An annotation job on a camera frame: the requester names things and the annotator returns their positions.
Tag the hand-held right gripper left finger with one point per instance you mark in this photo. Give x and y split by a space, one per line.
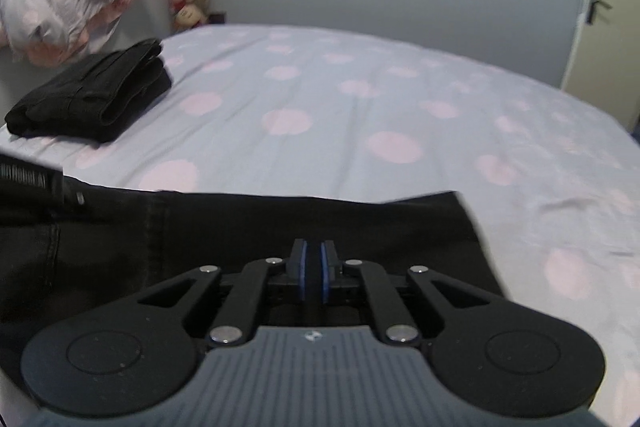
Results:
300 267

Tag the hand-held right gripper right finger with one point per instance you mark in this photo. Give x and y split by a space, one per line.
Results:
327 267

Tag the black pants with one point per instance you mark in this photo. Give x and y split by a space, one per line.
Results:
90 92
175 232

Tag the bed with pink dotted sheet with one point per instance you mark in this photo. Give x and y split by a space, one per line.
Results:
375 107

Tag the cream door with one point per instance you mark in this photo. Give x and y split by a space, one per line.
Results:
610 32

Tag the small dark wall outlet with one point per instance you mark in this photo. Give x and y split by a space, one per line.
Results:
218 15

